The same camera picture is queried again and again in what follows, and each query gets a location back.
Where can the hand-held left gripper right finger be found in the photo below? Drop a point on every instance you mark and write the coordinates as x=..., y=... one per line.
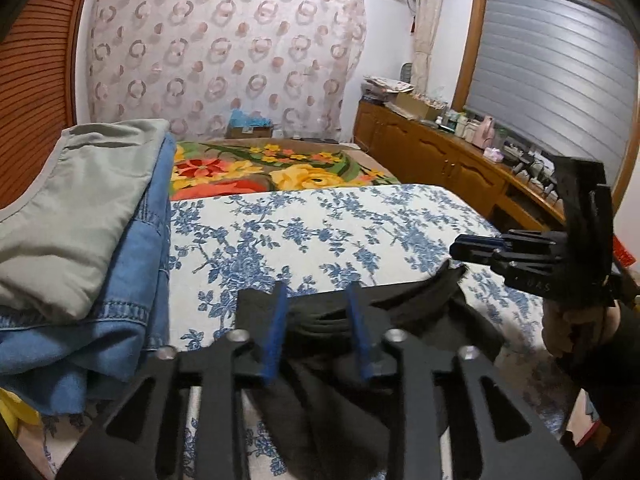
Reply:
x=361, y=335

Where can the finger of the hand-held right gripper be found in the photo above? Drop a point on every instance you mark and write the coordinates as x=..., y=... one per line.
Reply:
x=480, y=255
x=482, y=241

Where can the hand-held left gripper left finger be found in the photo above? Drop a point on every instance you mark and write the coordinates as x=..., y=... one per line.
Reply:
x=272, y=330

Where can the black pants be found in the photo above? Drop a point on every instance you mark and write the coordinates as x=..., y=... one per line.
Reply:
x=325, y=410

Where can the person's right forearm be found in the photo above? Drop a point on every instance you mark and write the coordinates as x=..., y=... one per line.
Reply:
x=610, y=410

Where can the grey-green folded pants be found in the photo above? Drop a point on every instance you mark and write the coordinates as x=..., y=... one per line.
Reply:
x=75, y=220

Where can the person's right hand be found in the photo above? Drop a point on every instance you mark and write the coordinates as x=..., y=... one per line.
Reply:
x=560, y=330

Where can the pink tissue box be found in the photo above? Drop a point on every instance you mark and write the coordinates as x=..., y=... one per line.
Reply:
x=494, y=155

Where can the long wooden cabinet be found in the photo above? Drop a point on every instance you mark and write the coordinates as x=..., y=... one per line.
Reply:
x=430, y=155

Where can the blue floral bedspread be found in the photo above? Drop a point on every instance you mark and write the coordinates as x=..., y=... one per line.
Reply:
x=300, y=230

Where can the group of white bottles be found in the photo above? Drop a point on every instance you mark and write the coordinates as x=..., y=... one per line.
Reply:
x=465, y=125

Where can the grey window blind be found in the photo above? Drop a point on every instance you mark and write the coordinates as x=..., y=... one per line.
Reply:
x=550, y=70

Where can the open cardboard box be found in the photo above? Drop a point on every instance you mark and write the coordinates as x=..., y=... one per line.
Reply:
x=417, y=106

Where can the colourful flower blanket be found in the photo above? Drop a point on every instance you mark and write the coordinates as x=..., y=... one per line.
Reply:
x=260, y=170

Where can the blue denim jeans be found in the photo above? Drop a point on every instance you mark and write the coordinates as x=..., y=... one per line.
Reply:
x=100, y=350

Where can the stack of papers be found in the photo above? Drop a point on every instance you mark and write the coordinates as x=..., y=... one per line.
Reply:
x=387, y=86

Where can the box with blue cloth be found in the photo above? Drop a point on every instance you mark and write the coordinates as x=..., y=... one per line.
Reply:
x=250, y=124

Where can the beige corner curtain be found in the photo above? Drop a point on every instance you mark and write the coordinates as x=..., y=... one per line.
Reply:
x=427, y=20

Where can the yellow cloth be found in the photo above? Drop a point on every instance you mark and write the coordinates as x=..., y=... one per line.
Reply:
x=15, y=412

